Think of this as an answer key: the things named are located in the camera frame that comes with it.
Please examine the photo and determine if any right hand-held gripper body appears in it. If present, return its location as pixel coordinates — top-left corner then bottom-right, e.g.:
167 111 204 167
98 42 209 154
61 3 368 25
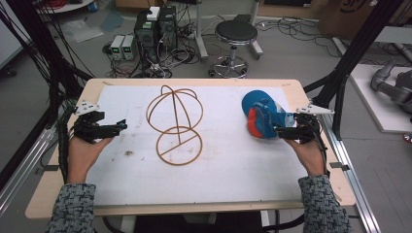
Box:
292 102 335 145

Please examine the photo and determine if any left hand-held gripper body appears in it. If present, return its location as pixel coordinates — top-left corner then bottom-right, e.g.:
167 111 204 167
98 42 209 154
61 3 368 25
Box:
72 101 115 144

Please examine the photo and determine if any person's left hand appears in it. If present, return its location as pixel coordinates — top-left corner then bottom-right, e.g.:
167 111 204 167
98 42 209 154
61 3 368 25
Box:
66 133 115 184

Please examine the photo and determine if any person's right hand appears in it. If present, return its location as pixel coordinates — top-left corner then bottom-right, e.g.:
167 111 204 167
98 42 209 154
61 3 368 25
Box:
284 137 326 178

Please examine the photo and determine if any grey bench power supply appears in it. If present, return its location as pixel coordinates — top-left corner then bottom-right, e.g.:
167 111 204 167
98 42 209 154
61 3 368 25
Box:
109 34 126 61
121 34 138 61

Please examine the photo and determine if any white floor board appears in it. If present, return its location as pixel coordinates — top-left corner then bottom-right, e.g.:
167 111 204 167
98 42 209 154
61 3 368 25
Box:
349 63 412 134

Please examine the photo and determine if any white table mat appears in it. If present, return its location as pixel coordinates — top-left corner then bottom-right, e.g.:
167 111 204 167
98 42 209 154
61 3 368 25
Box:
85 83 309 207

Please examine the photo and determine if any black computer tower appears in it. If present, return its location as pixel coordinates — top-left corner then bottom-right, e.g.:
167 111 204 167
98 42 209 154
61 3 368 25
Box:
133 6 161 64
157 5 179 50

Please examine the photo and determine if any black round stool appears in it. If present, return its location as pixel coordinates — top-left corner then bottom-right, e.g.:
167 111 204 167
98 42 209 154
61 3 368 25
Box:
208 18 265 80

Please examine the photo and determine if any cardboard box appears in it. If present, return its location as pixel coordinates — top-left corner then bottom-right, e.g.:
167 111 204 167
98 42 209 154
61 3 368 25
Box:
318 0 412 41

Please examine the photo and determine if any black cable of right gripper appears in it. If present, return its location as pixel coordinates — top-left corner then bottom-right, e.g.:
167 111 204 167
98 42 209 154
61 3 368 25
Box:
309 117 330 179

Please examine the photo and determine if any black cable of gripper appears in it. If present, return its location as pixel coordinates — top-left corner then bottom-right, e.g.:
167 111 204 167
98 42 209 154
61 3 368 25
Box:
56 106 76 183
309 117 330 179

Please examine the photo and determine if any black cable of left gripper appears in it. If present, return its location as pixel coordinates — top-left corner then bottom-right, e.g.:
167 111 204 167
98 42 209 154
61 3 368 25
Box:
56 106 76 183

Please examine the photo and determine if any brown wire hat stand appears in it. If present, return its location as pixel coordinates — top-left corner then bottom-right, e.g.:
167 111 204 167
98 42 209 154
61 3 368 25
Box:
145 84 205 167

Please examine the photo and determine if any aluminium rail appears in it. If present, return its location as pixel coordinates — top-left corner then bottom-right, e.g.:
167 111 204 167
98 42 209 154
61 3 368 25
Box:
0 124 61 216
320 113 383 233

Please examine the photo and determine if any tangle of floor cables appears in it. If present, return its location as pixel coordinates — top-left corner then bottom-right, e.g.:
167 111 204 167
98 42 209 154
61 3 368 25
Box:
102 6 212 80

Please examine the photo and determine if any black metal frame post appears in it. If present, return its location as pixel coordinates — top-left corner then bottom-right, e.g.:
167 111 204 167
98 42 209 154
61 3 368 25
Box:
302 0 406 141
6 0 95 130

